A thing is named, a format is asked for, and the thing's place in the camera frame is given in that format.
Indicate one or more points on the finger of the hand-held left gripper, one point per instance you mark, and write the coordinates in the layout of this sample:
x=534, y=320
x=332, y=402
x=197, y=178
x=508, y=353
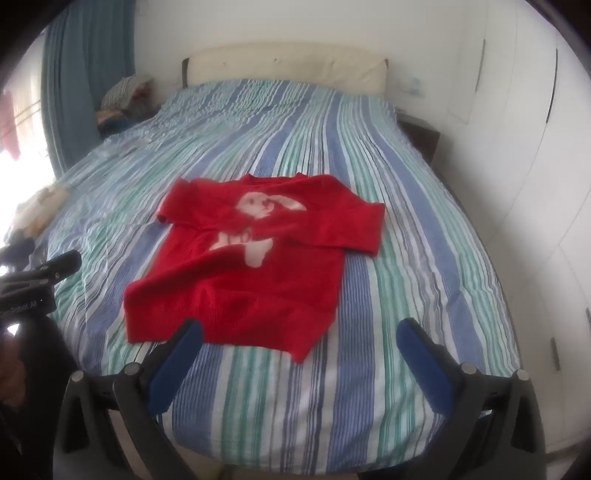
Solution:
x=60, y=265

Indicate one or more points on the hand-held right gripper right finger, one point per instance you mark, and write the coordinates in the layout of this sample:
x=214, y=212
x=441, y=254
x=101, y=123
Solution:
x=422, y=364

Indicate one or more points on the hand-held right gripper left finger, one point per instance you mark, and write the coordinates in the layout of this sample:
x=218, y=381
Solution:
x=178, y=364

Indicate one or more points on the red sweater with white print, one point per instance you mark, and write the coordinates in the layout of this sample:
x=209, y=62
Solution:
x=249, y=277

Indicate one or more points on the pile of folded clothes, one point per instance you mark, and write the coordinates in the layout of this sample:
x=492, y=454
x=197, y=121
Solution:
x=127, y=99

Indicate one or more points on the dark cloth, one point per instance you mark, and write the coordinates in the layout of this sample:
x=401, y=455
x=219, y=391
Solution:
x=21, y=247

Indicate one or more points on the beige cloth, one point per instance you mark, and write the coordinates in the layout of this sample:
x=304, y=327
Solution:
x=41, y=207

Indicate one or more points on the striped blue green bedspread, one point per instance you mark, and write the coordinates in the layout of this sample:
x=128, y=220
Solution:
x=369, y=258

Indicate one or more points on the blue curtain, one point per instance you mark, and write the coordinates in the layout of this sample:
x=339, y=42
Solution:
x=78, y=83

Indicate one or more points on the dark wooden nightstand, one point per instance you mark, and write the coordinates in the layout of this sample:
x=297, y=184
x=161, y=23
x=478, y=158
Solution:
x=422, y=136

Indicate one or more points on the cream padded headboard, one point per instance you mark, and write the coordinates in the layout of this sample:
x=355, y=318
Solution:
x=286, y=64

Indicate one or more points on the white wall socket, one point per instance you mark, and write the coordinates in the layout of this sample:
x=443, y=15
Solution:
x=412, y=86

